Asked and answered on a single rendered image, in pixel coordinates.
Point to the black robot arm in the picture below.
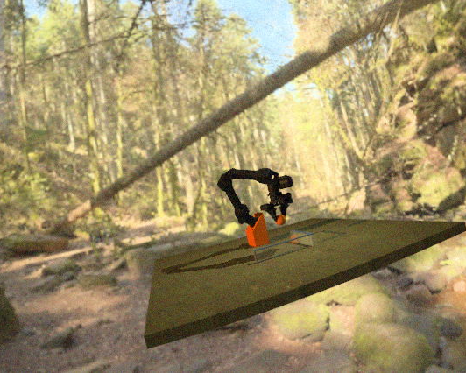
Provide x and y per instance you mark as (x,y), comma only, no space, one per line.
(264,176)

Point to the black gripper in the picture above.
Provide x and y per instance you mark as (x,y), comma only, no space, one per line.
(270,207)

